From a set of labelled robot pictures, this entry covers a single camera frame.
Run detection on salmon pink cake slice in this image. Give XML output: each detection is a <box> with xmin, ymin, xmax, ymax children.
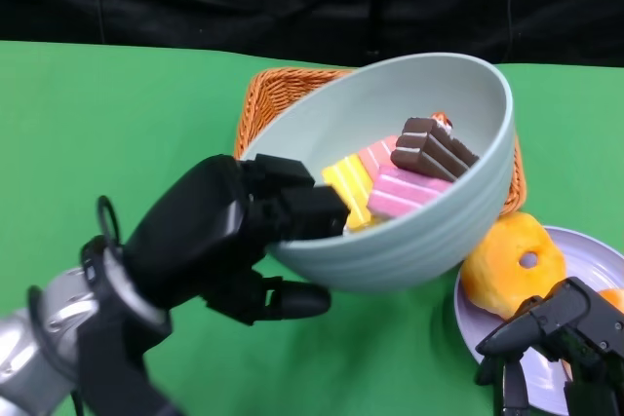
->
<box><xmin>358</xmin><ymin>134</ymin><xmax>401</xmax><ymax>178</ymax></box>

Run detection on green tablecloth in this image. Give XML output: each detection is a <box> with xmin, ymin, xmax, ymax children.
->
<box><xmin>0</xmin><ymin>39</ymin><xmax>624</xmax><ymax>416</ymax></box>

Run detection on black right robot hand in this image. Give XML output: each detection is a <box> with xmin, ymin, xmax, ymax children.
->
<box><xmin>475</xmin><ymin>277</ymin><xmax>624</xmax><ymax>416</ymax></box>

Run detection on orange wicker basket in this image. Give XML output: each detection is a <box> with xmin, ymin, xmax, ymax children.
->
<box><xmin>233</xmin><ymin>67</ymin><xmax>528</xmax><ymax>217</ymax></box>

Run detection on yellow cake slice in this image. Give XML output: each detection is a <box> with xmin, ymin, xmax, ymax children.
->
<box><xmin>321</xmin><ymin>153</ymin><xmax>379</xmax><ymax>232</ymax></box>

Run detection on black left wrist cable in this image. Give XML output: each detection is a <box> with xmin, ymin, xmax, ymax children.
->
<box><xmin>96</xmin><ymin>194</ymin><xmax>123</xmax><ymax>247</ymax></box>

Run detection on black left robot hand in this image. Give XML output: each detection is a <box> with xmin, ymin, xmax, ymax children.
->
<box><xmin>124</xmin><ymin>153</ymin><xmax>351</xmax><ymax>327</ymax></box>

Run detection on lavender round plate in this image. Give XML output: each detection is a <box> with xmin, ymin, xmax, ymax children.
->
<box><xmin>453</xmin><ymin>225</ymin><xmax>624</xmax><ymax>416</ymax></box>

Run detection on magenta pink cake slice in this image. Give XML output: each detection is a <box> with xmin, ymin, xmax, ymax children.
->
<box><xmin>366</xmin><ymin>165</ymin><xmax>452</xmax><ymax>220</ymax></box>

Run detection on orange striped doughnut bread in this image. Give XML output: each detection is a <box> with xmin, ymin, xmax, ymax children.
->
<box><xmin>560</xmin><ymin>287</ymin><xmax>624</xmax><ymax>383</ymax></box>
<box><xmin>460</xmin><ymin>212</ymin><xmax>569</xmax><ymax>321</ymax></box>

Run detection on pale green bowl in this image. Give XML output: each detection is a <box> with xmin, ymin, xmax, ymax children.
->
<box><xmin>241</xmin><ymin>53</ymin><xmax>517</xmax><ymax>293</ymax></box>

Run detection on chocolate layer cake slice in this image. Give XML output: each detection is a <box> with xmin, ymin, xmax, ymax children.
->
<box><xmin>390</xmin><ymin>112</ymin><xmax>482</xmax><ymax>183</ymax></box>

